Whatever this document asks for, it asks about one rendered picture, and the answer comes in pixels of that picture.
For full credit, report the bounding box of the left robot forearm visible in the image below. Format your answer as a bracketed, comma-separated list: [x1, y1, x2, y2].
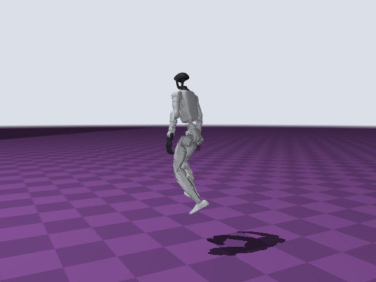
[167, 111, 177, 137]

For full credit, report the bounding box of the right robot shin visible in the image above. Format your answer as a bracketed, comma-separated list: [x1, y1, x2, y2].
[184, 165, 197, 193]

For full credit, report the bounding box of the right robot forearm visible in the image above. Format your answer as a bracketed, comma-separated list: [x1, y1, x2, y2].
[196, 118, 203, 131]

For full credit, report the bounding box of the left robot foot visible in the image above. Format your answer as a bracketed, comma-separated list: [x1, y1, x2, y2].
[189, 200, 209, 214]

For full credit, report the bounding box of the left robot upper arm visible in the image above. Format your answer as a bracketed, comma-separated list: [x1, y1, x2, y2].
[172, 91, 182, 119]

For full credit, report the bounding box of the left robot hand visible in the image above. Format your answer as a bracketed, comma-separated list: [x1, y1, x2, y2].
[166, 133, 174, 155]

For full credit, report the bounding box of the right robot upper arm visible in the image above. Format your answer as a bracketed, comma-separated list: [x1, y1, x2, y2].
[196, 95, 203, 120]

